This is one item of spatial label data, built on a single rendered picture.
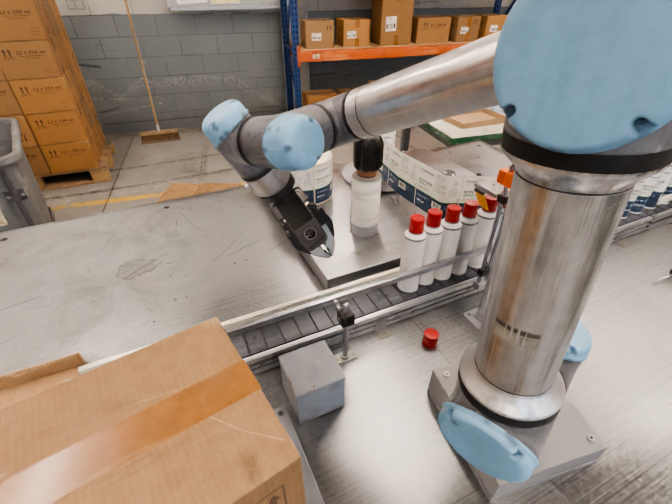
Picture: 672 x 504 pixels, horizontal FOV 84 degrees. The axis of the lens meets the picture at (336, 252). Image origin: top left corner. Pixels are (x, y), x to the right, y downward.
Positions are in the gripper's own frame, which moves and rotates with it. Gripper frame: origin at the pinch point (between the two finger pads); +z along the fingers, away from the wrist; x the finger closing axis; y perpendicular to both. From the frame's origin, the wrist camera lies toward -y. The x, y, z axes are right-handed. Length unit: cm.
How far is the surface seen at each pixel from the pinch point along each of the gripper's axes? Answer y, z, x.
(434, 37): 335, 147, -241
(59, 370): 12, -11, 60
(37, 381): 11, -13, 64
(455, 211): -2.4, 11.2, -28.5
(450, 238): -3.2, 16.9, -24.7
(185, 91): 449, 64, 20
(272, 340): -3.5, 6.4, 21.2
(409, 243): -2.5, 10.1, -15.6
